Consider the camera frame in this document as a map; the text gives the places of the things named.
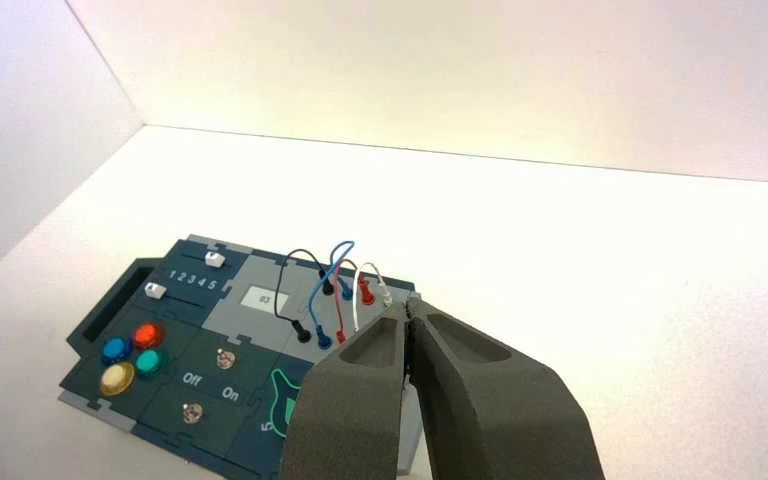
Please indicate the grey foam right gripper left finger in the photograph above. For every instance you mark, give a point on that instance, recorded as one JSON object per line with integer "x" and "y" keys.
{"x": 351, "y": 411}

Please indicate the grey foam right gripper right finger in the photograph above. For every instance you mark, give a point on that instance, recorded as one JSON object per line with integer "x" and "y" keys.
{"x": 496, "y": 417}

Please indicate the white slider knob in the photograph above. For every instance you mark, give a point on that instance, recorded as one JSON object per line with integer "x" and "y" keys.
{"x": 155, "y": 291}
{"x": 215, "y": 259}

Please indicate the white label plate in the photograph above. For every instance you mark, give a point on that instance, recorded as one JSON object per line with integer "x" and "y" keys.
{"x": 259, "y": 298}

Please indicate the dark teal control box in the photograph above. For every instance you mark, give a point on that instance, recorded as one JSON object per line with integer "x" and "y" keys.
{"x": 178, "y": 318}

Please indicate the green push button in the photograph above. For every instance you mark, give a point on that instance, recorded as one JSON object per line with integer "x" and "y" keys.
{"x": 150, "y": 363}

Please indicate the red push button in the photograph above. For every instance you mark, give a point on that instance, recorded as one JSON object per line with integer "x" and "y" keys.
{"x": 149, "y": 336}

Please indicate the yellow push button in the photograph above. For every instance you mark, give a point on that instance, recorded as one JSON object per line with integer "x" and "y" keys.
{"x": 117, "y": 379}

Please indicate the blue push button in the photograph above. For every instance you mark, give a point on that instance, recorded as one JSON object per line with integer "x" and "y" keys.
{"x": 116, "y": 350}

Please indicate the metal toggle switch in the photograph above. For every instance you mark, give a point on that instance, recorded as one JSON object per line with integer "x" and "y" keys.
{"x": 226, "y": 359}
{"x": 192, "y": 413}

